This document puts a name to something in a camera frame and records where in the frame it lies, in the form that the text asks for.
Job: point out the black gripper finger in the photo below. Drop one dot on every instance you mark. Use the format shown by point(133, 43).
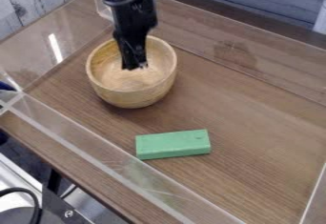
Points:
point(134, 56)
point(121, 46)

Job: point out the brown wooden bowl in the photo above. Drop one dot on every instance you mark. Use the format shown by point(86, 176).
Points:
point(138, 88)

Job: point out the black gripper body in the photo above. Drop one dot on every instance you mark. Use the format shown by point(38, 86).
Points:
point(134, 18)

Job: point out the black metal table leg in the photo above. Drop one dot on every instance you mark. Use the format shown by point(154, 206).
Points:
point(54, 182)

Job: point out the green rectangular block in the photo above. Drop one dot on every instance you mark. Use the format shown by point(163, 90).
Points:
point(171, 144)

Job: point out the clear acrylic corner bracket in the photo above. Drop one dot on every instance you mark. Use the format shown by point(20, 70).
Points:
point(103, 10)

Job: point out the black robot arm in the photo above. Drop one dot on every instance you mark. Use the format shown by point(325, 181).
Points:
point(134, 20)

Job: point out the clear acrylic front wall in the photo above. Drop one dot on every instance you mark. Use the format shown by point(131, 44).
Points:
point(87, 139)

